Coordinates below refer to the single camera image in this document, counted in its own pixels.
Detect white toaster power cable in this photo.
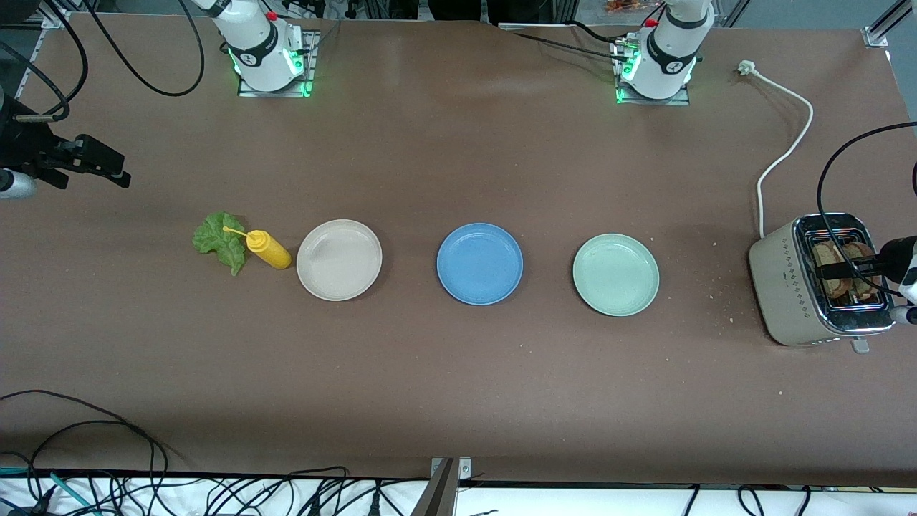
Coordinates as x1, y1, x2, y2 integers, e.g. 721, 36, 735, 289
738, 59, 815, 239

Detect aluminium side frame rail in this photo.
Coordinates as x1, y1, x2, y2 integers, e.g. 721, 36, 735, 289
13, 9, 72, 102

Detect black base cables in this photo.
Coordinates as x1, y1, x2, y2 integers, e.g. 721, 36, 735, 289
499, 21, 631, 62

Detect blue round plate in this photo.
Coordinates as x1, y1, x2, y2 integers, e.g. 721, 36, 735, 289
436, 222, 524, 307

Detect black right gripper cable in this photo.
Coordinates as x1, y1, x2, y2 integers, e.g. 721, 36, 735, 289
0, 0, 88, 123

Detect long black looped cable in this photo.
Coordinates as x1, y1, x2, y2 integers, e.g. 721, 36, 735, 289
0, 389, 170, 495

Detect mint green round plate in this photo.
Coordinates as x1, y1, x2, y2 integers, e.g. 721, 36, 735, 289
572, 233, 661, 317

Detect teal cable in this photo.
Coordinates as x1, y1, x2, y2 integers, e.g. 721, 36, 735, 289
0, 467, 94, 515

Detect green lettuce leaf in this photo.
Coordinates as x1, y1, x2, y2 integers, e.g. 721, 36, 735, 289
192, 211, 249, 277

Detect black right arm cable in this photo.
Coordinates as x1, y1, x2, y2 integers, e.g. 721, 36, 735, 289
80, 0, 206, 97

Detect yellow mustard squeeze bottle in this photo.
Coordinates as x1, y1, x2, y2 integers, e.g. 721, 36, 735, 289
222, 226, 292, 271

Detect brown toast slice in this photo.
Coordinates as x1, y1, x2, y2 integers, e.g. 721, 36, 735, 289
812, 240, 853, 298
844, 242, 880, 302

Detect silver beige toaster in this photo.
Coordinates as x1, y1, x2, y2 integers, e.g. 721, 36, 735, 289
749, 212, 898, 354

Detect beige round plate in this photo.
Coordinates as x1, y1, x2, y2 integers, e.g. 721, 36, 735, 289
296, 219, 383, 302

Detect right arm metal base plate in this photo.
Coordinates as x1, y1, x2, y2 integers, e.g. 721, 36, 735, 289
238, 30, 317, 98

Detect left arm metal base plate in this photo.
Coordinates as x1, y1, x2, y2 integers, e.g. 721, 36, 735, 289
615, 39, 692, 107

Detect aluminium corner rail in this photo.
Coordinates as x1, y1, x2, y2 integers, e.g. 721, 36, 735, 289
863, 0, 917, 49

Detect aluminium table post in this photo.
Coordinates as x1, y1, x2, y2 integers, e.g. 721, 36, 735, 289
412, 457, 474, 516

